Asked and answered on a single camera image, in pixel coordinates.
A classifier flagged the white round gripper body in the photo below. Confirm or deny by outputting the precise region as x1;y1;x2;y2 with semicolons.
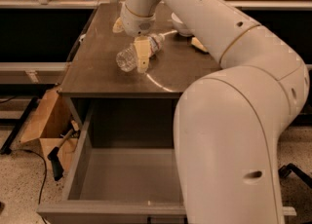
120;3;156;37

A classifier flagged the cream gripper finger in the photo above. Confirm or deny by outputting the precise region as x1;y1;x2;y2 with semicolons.
113;18;124;33
134;36;151;73

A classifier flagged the clear plastic water bottle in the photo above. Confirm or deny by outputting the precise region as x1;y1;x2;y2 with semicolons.
116;34;165;72

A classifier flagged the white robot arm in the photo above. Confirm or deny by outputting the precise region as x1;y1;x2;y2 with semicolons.
121;0;310;224

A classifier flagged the grey open top drawer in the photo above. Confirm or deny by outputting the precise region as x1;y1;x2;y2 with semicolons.
38;103;296;224

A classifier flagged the white ceramic bowl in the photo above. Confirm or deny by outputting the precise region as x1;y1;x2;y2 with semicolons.
172;13;192;37

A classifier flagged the yellow sponge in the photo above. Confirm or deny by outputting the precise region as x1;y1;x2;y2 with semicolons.
191;37;208;54

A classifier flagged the cardboard box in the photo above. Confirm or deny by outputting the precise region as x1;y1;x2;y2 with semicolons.
20;88;72;169

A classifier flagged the black chair caster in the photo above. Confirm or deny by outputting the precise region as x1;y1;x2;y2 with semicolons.
277;163;312;190

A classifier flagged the black handled hammer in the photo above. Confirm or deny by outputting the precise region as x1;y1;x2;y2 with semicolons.
47;128;76;182

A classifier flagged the black floor cable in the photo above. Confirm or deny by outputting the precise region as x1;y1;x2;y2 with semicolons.
13;148;49;224

